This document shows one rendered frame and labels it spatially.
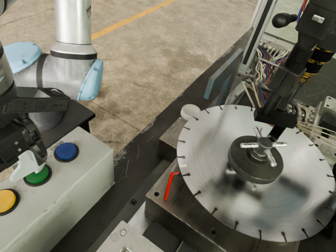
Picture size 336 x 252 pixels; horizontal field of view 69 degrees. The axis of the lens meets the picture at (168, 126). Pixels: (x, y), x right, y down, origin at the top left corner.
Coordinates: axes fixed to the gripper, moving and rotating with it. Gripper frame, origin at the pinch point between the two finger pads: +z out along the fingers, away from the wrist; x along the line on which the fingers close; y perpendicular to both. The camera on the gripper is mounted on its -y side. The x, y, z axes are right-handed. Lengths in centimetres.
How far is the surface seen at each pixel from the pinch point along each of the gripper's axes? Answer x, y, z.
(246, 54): 13, -89, 9
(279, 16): 26.2, -26.8, -29.4
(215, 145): 25.5, -24.3, -2.4
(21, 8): -256, -148, 92
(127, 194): 11.4, -12.6, 17.8
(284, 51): 25, -117, 14
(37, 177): 1.0, 1.4, 1.8
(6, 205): 1.4, 7.8, 1.8
